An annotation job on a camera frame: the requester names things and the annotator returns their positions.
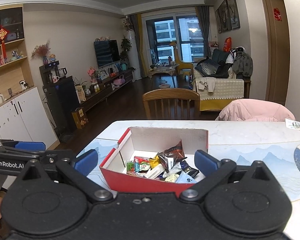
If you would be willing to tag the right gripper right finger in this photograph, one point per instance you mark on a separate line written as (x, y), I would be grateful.
(216, 172)

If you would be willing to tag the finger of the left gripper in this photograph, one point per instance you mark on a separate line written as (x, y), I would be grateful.
(30, 146)

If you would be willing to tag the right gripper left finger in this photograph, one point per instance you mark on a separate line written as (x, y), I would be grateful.
(75, 171)

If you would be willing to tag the light blue snack packet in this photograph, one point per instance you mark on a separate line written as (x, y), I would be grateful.
(184, 178)

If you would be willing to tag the cream yellow snack packet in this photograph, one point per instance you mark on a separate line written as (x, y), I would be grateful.
(172, 178)

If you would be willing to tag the dark red foil snack bag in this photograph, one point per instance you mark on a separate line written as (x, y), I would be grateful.
(169, 157)

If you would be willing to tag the white candy bar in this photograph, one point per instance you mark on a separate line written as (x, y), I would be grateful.
(153, 173)

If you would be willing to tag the red strawberry snack packet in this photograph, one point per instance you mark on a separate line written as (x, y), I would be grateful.
(132, 167)

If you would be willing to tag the green white jelly cup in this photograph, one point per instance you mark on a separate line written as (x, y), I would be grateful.
(144, 167)

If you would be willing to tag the white cabinet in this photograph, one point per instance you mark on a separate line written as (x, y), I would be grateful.
(24, 118)

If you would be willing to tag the brown cardboard gift bag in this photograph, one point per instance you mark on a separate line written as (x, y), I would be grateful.
(80, 118)

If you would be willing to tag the red white cardboard box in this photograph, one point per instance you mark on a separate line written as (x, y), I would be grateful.
(148, 142)

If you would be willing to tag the blue mountain table mat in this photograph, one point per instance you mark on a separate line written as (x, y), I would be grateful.
(278, 158)

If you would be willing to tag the pink jacket on chair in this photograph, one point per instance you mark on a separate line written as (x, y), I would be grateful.
(254, 110)

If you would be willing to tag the dark tv console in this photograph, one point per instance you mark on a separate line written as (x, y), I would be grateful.
(109, 86)

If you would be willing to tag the yellow white sofa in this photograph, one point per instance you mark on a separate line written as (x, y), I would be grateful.
(223, 78)

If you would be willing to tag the wooden dining chair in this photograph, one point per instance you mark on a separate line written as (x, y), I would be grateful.
(171, 104)

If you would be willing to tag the white paper packet on table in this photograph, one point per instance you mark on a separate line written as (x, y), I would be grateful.
(292, 124)

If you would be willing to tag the red chinese knot ornament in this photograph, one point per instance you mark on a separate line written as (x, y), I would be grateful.
(3, 33)

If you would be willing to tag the black television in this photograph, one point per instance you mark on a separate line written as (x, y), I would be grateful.
(106, 52)

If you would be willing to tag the large window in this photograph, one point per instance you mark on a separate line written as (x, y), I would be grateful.
(182, 29)

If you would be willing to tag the wooden door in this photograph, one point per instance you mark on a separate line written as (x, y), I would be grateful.
(278, 50)

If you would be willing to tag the wall paintings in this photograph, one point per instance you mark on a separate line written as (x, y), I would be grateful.
(227, 16)

